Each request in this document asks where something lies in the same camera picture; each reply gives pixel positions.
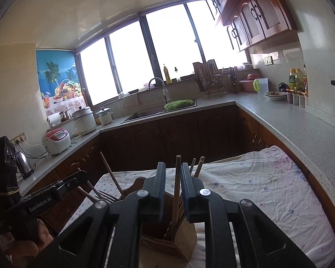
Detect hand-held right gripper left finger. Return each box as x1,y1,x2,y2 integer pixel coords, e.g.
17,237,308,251
36,162,168,268

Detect white dish cloth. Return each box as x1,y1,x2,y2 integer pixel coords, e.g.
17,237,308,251
119,91,139,109

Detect paper towel roll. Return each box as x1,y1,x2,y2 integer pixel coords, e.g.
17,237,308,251
46,113,63,128

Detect red and white rice cooker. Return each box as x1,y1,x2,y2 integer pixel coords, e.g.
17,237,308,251
42,128,72,156

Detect white printed tablecloth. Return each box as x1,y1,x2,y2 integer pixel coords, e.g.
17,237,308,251
95,145,335,268

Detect steel electric kettle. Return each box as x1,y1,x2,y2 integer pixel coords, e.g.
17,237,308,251
15,150,36,180

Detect dish drying rack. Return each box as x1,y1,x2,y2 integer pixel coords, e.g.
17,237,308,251
192,59,228,98

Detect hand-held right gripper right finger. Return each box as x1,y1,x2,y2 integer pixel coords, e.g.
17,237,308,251
180,162,316,268

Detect pink plastic basin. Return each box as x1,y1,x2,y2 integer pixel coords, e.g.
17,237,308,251
239,74,262,92

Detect small white electric pot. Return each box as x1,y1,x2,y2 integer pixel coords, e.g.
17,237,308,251
96,106,116,126

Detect wall power sockets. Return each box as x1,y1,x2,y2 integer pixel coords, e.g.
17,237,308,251
9,132,27,146

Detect green plastic basket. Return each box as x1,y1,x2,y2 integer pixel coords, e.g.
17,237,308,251
164,99,195,112

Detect steel kitchen sink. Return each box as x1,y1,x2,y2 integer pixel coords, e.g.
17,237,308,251
120,98,197,124

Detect light wooden chopstick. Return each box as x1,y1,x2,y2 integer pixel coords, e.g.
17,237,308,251
100,152,124,200

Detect metal fork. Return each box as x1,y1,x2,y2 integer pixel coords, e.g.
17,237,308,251
77,186,118,204

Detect grey speckled countertop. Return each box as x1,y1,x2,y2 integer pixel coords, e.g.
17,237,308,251
15,92,335,199

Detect fruit print window blind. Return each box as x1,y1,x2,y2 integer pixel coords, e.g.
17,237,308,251
36,49,86,117

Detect green and white pitcher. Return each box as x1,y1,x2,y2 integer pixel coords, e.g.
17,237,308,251
253,78,269,93

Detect tan wooden chopstick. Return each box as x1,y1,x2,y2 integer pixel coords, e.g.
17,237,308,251
170,155,182,229

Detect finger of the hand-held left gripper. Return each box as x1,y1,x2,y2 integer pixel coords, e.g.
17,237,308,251
52,170,88,199

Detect group of mixed chopsticks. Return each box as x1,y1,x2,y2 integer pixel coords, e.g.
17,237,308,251
85,157,205,201

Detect curved metal faucet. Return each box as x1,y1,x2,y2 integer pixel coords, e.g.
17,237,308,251
148,77,170,104

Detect brown wooden wall cabinets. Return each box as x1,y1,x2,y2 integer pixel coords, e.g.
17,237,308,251
198,0,298,52

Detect kitchen window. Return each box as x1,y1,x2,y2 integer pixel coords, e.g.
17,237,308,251
75,1,249,107

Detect wooden utensil holder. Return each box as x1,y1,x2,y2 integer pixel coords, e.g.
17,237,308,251
122,176,198,261

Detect white power cable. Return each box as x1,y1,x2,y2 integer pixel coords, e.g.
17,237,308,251
17,142,50,160

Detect white slow cooker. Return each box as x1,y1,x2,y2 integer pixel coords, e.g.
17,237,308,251
72,106,97,136

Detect yellow dish soap bottle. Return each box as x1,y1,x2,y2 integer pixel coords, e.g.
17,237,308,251
163,64,173,84

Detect knife block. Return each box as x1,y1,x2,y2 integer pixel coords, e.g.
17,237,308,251
228,67,240,94

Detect person's left hand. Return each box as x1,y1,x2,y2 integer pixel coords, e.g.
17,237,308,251
4,220,55,268

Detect dark wooden base cabinets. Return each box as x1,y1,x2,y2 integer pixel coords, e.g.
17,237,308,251
19,105,308,235

